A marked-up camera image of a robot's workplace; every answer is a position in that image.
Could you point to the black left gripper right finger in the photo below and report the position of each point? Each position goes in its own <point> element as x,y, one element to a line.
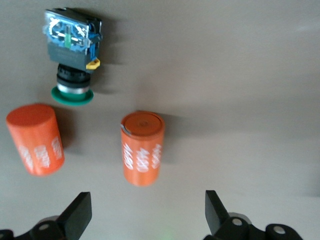
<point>217,217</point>

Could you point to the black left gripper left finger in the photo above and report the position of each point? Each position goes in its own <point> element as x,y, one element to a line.
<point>75,217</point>

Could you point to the orange 4680 cylinder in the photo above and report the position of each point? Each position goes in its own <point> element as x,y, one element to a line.
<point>142,155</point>
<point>35,140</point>

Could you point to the green push button switch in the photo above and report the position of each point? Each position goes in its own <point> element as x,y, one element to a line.
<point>67,55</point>

